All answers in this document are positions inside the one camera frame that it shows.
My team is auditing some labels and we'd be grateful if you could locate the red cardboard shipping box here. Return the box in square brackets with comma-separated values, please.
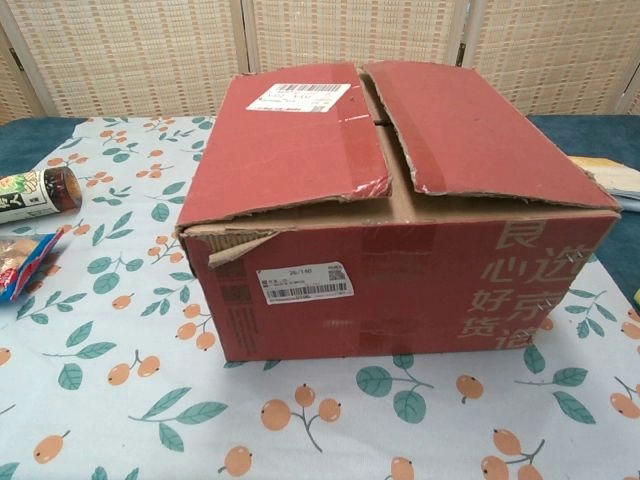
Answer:
[174, 60, 623, 362]

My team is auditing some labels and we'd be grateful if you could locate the floral fruit print tablecloth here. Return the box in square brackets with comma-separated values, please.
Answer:
[0, 115, 640, 480]

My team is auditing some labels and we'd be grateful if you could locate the woven folding screen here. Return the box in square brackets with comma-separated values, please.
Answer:
[0, 0, 640, 126]

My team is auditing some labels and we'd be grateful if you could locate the brown drink bottle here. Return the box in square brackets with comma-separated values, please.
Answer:
[0, 167, 84, 225]

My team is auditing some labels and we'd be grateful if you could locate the blue biscuit snack bag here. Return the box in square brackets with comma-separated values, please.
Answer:
[0, 228, 65, 303]

